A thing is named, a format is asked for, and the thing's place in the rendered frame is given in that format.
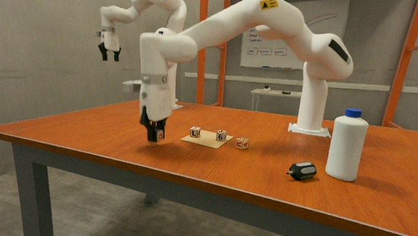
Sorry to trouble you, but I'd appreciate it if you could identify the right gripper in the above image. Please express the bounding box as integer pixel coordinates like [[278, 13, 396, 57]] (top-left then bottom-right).
[[98, 32, 121, 62]]

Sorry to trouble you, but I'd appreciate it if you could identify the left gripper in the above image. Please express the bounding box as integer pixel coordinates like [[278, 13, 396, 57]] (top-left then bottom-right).
[[139, 82, 171, 142]]

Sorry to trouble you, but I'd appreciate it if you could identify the tan square mat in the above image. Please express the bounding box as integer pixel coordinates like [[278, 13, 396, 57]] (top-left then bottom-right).
[[180, 130, 234, 150]]

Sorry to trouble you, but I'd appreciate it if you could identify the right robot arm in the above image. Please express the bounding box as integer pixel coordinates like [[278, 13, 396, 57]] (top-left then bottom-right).
[[100, 0, 187, 109]]

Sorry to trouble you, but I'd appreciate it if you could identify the white plastic bottle with blue cap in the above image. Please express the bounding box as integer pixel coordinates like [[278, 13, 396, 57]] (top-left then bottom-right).
[[326, 109, 368, 182]]

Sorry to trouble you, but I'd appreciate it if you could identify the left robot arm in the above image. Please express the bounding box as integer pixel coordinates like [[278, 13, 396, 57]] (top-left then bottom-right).
[[122, 0, 353, 134]]

